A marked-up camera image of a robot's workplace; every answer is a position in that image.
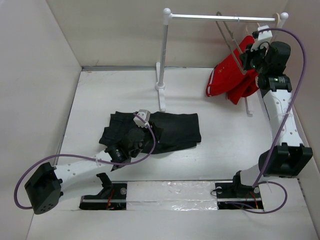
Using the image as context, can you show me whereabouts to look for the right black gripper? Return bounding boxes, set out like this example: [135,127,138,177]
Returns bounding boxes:
[239,41,269,75]

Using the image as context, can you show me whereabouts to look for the black denim trousers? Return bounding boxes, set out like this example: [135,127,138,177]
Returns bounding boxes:
[98,111,202,155]

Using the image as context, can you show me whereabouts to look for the grey metal trouser hanger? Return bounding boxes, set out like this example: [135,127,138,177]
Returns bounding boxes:
[216,21,247,75]

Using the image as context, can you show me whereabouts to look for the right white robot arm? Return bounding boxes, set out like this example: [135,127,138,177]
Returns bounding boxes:
[231,41,313,197]

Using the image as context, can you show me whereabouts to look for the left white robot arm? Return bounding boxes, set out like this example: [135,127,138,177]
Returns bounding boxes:
[24,127,157,215]

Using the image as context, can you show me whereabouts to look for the cream wooden hanger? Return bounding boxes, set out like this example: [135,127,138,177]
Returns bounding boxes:
[245,12,282,36]

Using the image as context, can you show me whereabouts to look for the red garment with white stripes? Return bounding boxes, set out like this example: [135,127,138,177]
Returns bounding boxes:
[205,49,259,105]

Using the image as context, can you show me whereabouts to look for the silver foil tape strip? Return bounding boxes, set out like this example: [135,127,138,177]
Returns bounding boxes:
[126,180,218,212]

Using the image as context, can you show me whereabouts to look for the white and silver clothes rack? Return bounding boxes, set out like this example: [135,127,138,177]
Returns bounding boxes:
[155,8,289,113]

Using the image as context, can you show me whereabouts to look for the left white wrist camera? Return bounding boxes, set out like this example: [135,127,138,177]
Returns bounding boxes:
[133,109,151,128]

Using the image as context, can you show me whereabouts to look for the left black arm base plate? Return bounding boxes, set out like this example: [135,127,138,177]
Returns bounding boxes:
[79,173,128,211]

